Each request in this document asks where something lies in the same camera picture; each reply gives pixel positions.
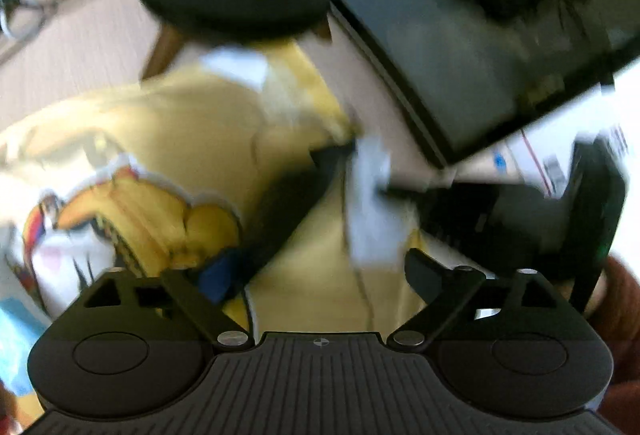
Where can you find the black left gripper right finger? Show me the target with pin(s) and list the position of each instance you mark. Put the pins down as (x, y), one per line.
(446, 292)

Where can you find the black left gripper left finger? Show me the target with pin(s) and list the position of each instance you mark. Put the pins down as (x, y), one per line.
(207, 316)

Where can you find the white paper tissue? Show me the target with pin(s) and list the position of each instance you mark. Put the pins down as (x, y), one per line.
(377, 227)

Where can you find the blue tissue pack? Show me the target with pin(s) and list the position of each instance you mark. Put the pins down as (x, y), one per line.
(20, 330)

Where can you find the yellow cartoon print cloth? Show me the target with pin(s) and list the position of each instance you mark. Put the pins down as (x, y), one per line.
(103, 192)

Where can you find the dark monitor panel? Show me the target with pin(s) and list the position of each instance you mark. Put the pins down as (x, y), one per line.
(467, 73)

